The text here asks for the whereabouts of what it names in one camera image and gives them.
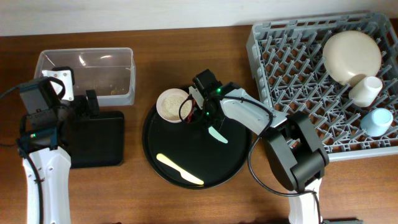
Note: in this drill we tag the mint green plastic knife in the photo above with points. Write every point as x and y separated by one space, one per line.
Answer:
213 132

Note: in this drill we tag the pink bowl with grains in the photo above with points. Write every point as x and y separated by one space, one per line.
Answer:
172 105

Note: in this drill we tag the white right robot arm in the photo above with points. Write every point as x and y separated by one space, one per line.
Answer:
295 153

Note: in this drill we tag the yellow plastic knife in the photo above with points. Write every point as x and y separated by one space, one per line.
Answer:
184 174

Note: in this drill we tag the clear plastic bin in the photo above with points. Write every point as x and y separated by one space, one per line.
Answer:
110 72

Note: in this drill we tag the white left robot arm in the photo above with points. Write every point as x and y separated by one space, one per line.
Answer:
46 143

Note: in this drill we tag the white cup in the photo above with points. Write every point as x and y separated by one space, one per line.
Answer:
365 92

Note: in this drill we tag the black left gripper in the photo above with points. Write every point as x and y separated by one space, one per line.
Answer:
85 110

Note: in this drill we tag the large cream bowl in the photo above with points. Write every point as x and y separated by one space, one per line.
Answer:
351 56

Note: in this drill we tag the grey dishwasher rack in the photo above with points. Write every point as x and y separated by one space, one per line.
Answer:
288 66

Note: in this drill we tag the round black tray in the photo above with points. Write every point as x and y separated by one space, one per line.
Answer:
192 148

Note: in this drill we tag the red sauce packet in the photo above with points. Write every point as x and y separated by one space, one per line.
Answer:
189 118

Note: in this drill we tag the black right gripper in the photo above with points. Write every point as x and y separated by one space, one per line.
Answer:
207 124

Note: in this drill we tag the black rectangular tray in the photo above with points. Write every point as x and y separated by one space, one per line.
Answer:
97 142

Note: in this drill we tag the light blue cup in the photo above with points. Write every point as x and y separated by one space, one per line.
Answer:
377 122

